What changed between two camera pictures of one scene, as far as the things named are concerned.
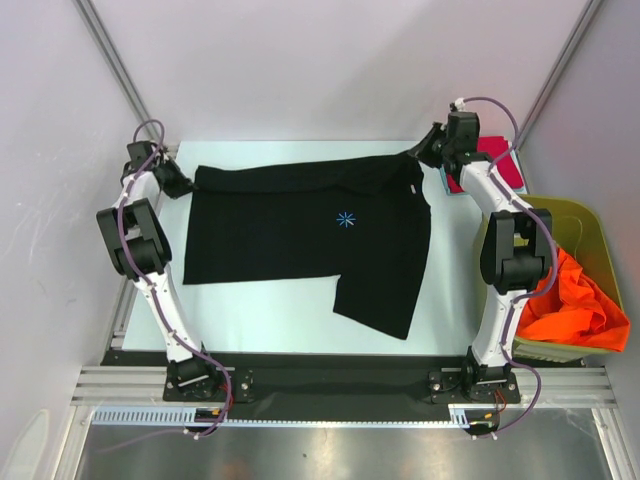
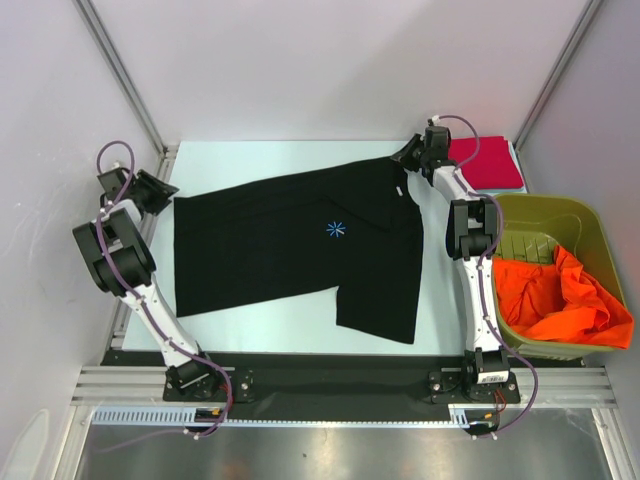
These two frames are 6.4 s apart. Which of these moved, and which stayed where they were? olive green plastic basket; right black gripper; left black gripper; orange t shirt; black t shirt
Moved: left black gripper; right black gripper; black t shirt
Stayed: olive green plastic basket; orange t shirt
